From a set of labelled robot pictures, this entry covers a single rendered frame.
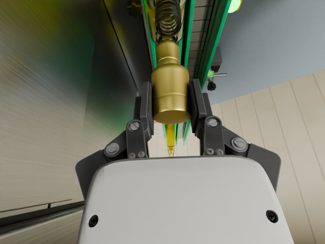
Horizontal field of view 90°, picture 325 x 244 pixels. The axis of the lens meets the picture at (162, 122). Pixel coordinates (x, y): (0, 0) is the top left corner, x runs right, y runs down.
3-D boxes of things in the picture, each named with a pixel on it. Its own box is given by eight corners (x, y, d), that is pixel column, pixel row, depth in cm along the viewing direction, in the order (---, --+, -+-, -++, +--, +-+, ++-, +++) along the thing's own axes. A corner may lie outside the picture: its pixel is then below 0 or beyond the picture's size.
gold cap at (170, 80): (148, 64, 14) (149, 111, 12) (190, 61, 14) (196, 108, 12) (153, 86, 17) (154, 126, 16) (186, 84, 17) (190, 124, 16)
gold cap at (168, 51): (179, 56, 26) (181, 80, 24) (157, 59, 26) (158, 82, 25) (179, 38, 22) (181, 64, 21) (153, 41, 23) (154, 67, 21)
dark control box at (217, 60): (201, 46, 71) (203, 62, 69) (219, 45, 71) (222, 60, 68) (198, 59, 79) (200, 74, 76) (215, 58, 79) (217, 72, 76)
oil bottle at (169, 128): (166, 121, 123) (167, 160, 113) (173, 121, 122) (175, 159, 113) (166, 124, 128) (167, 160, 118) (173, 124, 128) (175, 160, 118)
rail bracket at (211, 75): (204, 54, 59) (209, 86, 54) (225, 53, 58) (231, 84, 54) (202, 62, 63) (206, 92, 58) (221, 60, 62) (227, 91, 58)
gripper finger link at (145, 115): (113, 169, 13) (123, 105, 17) (153, 168, 13) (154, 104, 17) (97, 152, 10) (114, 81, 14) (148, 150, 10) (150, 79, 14)
